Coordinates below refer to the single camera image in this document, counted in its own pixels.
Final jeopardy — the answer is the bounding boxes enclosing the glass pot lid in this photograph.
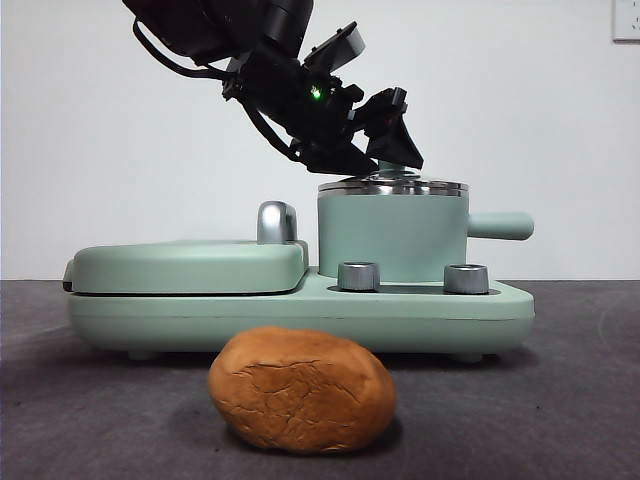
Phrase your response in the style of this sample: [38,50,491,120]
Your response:
[318,159,470,195]

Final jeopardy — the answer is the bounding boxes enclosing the brown potato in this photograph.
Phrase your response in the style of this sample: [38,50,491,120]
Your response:
[207,326,398,455]

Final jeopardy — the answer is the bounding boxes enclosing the silver control knob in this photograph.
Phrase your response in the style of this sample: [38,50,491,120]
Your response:
[337,260,380,292]
[443,263,490,295]

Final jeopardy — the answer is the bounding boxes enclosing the mint green breakfast machine base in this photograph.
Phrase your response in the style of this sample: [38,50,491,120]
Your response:
[64,266,535,363]

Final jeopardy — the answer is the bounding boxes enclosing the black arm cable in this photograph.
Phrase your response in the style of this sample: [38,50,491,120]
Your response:
[132,18,241,81]
[242,97,301,164]

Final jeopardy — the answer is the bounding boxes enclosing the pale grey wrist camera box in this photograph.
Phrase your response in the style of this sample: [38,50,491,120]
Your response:
[301,21,365,77]

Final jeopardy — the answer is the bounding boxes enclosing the mint green pot with handle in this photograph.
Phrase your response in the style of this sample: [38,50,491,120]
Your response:
[317,187,535,281]

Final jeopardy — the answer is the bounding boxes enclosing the green griddle lid, silver handle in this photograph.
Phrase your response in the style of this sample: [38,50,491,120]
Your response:
[62,200,311,297]

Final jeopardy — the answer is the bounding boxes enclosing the white wall socket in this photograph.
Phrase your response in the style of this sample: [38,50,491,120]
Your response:
[612,0,640,44]

